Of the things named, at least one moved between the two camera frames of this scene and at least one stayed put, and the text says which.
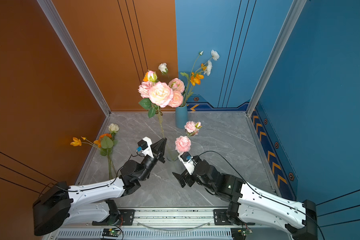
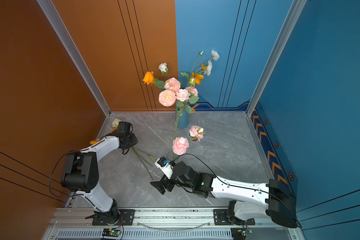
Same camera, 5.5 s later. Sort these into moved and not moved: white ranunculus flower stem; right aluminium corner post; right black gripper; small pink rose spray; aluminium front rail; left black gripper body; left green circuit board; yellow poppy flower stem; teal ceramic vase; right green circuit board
Moved: left black gripper body; right black gripper; yellow poppy flower stem; small pink rose spray
Not moved: right green circuit board; white ranunculus flower stem; teal ceramic vase; left green circuit board; right aluminium corner post; aluminium front rail
